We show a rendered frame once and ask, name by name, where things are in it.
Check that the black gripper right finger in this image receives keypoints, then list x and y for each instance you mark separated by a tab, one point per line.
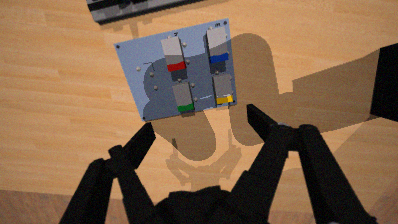
332	198

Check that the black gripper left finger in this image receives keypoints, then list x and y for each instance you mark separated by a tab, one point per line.
90	201

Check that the grey metal blank with yellow end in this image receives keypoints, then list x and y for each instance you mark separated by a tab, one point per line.
222	88

